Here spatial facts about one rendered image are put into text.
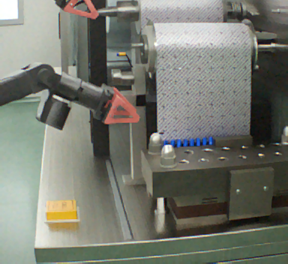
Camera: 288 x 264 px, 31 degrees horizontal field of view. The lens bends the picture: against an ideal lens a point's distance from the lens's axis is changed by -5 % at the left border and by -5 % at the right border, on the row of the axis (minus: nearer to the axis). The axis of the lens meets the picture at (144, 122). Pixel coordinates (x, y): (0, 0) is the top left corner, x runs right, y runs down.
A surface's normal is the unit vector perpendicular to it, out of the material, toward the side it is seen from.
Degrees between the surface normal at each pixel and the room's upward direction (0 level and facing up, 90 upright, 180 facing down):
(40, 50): 90
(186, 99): 90
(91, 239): 0
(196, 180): 90
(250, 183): 90
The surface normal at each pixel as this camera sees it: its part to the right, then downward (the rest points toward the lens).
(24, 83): 0.46, 0.11
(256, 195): 0.14, 0.25
